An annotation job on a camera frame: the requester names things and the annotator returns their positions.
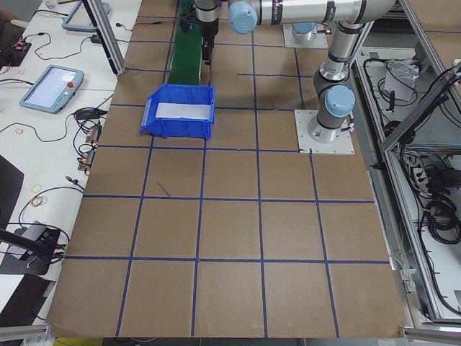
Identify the white foam pad in left bin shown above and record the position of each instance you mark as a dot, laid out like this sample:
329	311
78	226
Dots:
186	111

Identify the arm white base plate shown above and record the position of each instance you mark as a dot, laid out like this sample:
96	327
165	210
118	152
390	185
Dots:
311	141
315	39

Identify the teach pendant with red button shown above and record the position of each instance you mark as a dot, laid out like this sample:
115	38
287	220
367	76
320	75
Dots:
53	90

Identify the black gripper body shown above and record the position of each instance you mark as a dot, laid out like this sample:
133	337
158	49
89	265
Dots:
208	29

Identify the aluminium frame post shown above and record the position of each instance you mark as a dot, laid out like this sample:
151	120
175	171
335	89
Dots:
99	20

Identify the blue bin on left side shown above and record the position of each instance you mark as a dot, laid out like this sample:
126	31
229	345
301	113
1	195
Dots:
182	94

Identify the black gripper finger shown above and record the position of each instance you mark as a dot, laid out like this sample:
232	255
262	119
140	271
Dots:
207	51

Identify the green conveyor belt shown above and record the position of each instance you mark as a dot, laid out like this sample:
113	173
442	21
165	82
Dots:
187	55

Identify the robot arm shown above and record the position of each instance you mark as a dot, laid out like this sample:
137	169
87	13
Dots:
340	27
305	31

